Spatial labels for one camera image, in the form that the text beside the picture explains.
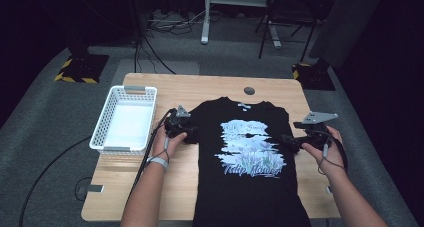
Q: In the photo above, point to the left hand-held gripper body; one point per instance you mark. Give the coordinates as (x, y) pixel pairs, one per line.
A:
(176, 120)

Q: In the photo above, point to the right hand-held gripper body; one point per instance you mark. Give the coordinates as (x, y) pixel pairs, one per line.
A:
(316, 130)

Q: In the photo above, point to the black printed t-shirt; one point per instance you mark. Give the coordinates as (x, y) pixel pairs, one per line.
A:
(246, 173)

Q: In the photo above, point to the person's left hand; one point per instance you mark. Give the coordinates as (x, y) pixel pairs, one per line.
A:
(166, 145)

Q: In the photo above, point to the person's right hand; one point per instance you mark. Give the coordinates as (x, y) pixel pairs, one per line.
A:
(328, 155)

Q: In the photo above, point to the white wristband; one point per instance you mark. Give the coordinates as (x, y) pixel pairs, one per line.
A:
(158, 162)

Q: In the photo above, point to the black yellow striped stand base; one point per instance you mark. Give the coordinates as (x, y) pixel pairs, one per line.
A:
(81, 68)
(313, 77)

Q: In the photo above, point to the white plastic basket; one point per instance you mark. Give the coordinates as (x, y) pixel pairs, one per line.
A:
(125, 120)

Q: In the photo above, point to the grey table edge tab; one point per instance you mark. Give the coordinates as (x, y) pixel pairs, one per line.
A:
(95, 188)
(329, 189)

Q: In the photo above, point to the grey round table grommet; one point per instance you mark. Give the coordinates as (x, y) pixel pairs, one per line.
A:
(249, 90)

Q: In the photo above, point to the black folding chair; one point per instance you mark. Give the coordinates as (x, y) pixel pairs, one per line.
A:
(283, 20)

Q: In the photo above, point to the grey curtain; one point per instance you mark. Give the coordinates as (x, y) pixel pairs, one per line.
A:
(346, 23)

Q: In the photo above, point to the white desk frame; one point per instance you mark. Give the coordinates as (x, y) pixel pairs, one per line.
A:
(205, 23)

